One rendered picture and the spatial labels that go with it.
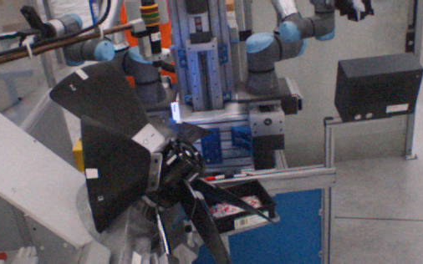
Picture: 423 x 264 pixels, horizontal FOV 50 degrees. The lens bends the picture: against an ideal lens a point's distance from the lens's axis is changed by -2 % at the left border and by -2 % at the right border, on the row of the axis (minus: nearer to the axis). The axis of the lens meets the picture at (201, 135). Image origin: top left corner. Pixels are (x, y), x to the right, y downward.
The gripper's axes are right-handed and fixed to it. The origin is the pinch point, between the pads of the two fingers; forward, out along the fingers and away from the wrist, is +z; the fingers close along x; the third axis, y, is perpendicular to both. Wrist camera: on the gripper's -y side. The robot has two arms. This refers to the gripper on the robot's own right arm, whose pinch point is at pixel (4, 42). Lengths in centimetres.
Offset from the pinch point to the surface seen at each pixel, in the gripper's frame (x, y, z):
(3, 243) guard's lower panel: 0, 72, 20
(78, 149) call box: -23.8, 35.7, -2.1
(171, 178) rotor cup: -76, 16, 21
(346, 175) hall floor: -93, 135, -183
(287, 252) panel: -92, 86, -41
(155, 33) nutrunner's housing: -65, -14, 9
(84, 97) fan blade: -50, 1, 19
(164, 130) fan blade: -59, 20, -3
